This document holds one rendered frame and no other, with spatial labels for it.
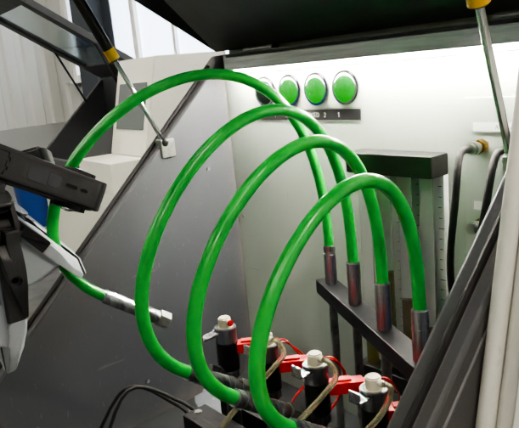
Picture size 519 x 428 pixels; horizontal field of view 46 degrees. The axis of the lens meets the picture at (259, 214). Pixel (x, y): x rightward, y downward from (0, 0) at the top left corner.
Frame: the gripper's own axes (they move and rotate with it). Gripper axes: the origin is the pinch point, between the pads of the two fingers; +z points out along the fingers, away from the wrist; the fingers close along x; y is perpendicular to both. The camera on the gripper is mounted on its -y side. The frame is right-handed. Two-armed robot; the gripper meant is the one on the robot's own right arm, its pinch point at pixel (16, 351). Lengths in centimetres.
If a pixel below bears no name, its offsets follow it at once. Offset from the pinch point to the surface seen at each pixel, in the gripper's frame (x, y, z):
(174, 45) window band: -495, -346, -52
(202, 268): 4.3, -15.7, -3.4
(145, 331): -3.4, -13.3, 4.0
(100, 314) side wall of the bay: -43, -26, 17
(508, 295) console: 24.6, -31.5, -0.5
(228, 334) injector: -10.8, -28.4, 11.8
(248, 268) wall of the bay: -42, -57, 17
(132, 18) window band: -553, -335, -85
